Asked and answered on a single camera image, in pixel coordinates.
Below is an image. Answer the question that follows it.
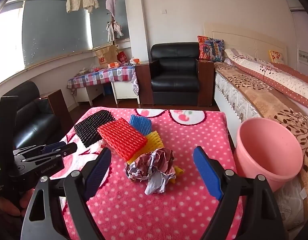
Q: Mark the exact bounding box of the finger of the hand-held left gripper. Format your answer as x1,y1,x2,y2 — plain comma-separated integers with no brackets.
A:
13,141,68,157
22,142,78,165

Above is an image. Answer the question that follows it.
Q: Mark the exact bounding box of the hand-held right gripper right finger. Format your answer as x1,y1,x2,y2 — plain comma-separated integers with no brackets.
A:
193,146,286,240

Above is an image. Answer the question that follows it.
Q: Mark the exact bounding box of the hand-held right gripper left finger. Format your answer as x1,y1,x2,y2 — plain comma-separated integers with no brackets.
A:
20,147,112,240

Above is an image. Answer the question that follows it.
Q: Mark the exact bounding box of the black foam fruit net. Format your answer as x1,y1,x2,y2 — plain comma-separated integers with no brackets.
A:
74,109,116,148

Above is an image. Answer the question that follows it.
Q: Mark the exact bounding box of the red foam fruit net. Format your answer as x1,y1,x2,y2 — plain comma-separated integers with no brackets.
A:
97,117,148,162

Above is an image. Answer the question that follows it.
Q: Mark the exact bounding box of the maroon paper ball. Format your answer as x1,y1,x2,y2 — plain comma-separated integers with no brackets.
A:
125,147,176,195

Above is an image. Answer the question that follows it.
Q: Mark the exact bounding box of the yellow foam fruit net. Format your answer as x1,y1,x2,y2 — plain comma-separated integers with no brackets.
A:
126,130,184,184

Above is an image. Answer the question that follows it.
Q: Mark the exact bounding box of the blue foam fruit net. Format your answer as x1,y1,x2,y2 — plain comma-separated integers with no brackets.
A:
129,114,152,136

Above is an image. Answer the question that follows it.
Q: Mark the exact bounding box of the pink plastic bucket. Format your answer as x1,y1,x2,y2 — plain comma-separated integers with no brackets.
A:
234,117,304,193

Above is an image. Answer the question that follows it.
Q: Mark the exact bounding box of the person's left hand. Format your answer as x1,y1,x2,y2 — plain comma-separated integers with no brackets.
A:
0,189,36,217

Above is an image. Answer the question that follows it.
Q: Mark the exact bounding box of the black leather armchair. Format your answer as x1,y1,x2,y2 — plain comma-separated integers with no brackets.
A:
0,81,69,150
139,42,214,106

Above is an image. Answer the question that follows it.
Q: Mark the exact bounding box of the pink polka dot blanket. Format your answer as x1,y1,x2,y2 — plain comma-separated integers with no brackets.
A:
60,107,245,240

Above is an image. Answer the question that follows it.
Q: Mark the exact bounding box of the white side table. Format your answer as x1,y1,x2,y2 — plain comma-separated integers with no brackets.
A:
75,81,141,105

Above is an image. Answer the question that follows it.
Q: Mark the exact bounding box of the checkered tablecloth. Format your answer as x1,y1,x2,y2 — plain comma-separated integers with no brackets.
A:
67,65,140,95

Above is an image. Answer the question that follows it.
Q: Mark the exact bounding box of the white bed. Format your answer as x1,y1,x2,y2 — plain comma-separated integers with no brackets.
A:
203,21,308,233

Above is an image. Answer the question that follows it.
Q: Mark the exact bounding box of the brown leaf pattern blanket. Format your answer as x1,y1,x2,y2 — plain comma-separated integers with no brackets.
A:
214,62,308,218

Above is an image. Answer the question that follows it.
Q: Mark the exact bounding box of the brown paper bag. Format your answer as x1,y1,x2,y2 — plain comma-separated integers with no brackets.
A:
95,44,119,68

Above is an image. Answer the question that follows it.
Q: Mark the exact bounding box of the grey window blind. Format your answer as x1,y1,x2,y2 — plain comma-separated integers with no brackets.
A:
90,0,131,49
21,0,92,69

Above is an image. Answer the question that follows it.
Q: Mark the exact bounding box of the white and pink quilt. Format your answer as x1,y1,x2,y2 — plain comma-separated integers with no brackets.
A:
224,48,308,110

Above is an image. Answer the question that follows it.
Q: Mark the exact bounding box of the colourful printed cushion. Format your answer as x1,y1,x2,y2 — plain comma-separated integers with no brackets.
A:
197,35,224,62

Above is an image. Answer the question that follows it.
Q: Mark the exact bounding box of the white hanging garment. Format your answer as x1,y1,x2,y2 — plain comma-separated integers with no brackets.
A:
106,21,124,43

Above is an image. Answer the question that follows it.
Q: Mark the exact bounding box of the yellow flowered cushion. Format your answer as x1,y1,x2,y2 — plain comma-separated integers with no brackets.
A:
268,50,286,64

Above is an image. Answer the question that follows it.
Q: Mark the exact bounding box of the wooden coat rack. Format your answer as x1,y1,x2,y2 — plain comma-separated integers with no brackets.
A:
106,0,124,46

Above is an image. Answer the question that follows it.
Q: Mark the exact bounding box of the pale pink hanging cloth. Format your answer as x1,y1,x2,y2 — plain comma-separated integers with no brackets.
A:
106,0,117,17

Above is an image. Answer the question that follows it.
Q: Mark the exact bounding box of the white wardrobe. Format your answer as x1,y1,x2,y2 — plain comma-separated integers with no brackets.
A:
285,0,308,79

